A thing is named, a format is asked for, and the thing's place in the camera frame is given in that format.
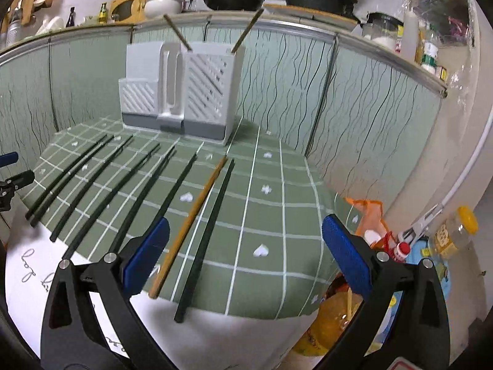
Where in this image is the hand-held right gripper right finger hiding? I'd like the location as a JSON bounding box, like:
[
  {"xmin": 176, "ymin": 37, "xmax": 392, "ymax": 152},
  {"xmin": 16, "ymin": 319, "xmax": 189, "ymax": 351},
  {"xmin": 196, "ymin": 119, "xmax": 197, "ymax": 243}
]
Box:
[{"xmin": 322, "ymin": 214, "xmax": 452, "ymax": 370}]

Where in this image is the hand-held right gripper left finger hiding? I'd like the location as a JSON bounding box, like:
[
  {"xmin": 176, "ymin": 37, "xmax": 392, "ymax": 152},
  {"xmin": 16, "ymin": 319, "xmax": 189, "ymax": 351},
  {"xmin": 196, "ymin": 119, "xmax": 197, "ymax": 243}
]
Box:
[{"xmin": 40, "ymin": 217, "xmax": 171, "ymax": 370}]

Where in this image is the black chopstick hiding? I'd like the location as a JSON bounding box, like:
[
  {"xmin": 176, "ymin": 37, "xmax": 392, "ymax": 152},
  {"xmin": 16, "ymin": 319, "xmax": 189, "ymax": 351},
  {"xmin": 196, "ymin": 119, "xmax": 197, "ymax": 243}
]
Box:
[
  {"xmin": 153, "ymin": 153, "xmax": 199, "ymax": 226},
  {"xmin": 109, "ymin": 146, "xmax": 177, "ymax": 257},
  {"xmin": 25, "ymin": 134, "xmax": 108, "ymax": 220},
  {"xmin": 61, "ymin": 143, "xmax": 161, "ymax": 261},
  {"xmin": 174, "ymin": 158, "xmax": 235, "ymax": 323},
  {"xmin": 30, "ymin": 135, "xmax": 117, "ymax": 228},
  {"xmin": 49, "ymin": 135, "xmax": 135, "ymax": 243}
]

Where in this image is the wooden chopstick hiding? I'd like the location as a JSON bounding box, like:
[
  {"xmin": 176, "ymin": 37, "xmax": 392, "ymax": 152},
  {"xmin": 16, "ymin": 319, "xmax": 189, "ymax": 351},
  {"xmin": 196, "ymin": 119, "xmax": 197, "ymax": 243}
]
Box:
[
  {"xmin": 164, "ymin": 14, "xmax": 193, "ymax": 52},
  {"xmin": 231, "ymin": 8, "xmax": 265, "ymax": 55},
  {"xmin": 149, "ymin": 156, "xmax": 229, "ymax": 300}
]

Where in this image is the white utensil holder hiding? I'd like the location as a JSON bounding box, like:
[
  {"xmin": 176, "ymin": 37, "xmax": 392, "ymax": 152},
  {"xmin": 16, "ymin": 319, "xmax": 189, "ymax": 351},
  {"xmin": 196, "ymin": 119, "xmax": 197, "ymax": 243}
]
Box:
[{"xmin": 119, "ymin": 42, "xmax": 245, "ymax": 147}]

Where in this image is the orange plastic bag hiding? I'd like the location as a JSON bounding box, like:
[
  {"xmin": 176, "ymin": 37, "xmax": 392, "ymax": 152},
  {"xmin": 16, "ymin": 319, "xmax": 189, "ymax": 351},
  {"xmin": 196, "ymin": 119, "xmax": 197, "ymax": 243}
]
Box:
[{"xmin": 344, "ymin": 197, "xmax": 388, "ymax": 247}]

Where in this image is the red cap bottle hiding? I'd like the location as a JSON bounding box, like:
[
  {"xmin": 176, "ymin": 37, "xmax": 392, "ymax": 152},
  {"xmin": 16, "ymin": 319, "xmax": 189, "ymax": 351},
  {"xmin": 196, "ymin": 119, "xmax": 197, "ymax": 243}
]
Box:
[{"xmin": 392, "ymin": 241, "xmax": 412, "ymax": 263}]

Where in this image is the yellow oil bottle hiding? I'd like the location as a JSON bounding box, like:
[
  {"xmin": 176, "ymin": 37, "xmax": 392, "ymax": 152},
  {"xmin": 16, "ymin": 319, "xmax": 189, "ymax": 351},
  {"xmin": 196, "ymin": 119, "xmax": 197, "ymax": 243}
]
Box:
[{"xmin": 291, "ymin": 273, "xmax": 370, "ymax": 357}]

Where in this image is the green checked table mat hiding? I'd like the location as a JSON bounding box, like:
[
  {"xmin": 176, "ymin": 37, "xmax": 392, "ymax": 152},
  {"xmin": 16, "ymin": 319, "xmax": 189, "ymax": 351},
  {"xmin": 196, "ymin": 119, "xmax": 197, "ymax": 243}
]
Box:
[{"xmin": 21, "ymin": 117, "xmax": 363, "ymax": 320}]

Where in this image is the yellow cap jar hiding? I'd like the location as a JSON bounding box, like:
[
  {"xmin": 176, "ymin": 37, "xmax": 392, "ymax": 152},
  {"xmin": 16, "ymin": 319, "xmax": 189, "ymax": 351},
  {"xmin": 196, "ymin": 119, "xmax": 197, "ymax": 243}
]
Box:
[{"xmin": 433, "ymin": 205, "xmax": 479, "ymax": 260}]

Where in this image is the metal grater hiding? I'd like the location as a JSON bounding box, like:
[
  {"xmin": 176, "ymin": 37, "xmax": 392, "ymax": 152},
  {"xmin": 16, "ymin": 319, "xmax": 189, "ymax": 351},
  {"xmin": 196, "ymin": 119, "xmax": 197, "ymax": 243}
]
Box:
[{"xmin": 6, "ymin": 8, "xmax": 22, "ymax": 47}]

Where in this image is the white pipe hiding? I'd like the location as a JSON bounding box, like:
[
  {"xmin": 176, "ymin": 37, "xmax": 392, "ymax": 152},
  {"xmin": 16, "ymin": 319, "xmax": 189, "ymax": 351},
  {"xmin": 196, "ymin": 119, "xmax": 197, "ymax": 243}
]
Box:
[{"xmin": 385, "ymin": 113, "xmax": 493, "ymax": 236}]

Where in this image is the wooden spatula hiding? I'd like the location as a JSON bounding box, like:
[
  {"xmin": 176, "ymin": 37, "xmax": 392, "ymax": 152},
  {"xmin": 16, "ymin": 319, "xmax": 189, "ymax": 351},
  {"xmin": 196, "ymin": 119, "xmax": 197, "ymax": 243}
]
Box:
[{"xmin": 19, "ymin": 0, "xmax": 41, "ymax": 26}]

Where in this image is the yellow microwave oven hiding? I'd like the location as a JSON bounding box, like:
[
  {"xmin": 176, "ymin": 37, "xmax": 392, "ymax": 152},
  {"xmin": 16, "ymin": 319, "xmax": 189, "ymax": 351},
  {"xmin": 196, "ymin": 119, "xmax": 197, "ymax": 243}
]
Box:
[{"xmin": 109, "ymin": 0, "xmax": 149, "ymax": 24}]

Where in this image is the white bottle green label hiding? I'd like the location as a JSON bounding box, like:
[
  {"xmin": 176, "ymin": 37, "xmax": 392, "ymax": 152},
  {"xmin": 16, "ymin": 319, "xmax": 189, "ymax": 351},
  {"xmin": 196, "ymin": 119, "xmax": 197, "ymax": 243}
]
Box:
[{"xmin": 421, "ymin": 42, "xmax": 440, "ymax": 74}]

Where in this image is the clear container white powder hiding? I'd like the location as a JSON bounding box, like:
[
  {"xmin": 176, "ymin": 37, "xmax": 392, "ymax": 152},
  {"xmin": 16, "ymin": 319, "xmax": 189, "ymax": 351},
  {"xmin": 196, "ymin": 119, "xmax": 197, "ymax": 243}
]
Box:
[{"xmin": 370, "ymin": 35, "xmax": 398, "ymax": 52}]

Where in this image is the white pot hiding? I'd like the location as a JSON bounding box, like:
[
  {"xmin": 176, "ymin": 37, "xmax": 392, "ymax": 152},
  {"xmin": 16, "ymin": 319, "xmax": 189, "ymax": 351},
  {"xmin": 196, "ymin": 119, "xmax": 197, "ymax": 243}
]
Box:
[{"xmin": 144, "ymin": 0, "xmax": 182, "ymax": 19}]

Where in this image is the white squeeze bottle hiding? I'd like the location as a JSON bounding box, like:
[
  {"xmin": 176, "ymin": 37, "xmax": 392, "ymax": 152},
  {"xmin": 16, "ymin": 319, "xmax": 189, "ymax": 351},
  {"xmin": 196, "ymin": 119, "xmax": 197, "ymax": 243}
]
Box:
[{"xmin": 402, "ymin": 10, "xmax": 420, "ymax": 64}]

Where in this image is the black kitchen appliance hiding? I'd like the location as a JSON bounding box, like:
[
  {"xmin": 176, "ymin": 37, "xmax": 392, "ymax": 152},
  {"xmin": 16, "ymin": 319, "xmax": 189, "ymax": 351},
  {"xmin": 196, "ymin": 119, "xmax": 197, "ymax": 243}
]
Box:
[{"xmin": 367, "ymin": 11, "xmax": 399, "ymax": 39}]

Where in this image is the wooden cutting board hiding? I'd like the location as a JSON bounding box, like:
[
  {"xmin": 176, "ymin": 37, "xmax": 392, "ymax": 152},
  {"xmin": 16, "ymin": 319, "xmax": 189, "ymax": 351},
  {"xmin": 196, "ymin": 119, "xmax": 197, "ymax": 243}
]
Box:
[{"xmin": 263, "ymin": 3, "xmax": 361, "ymax": 31}]

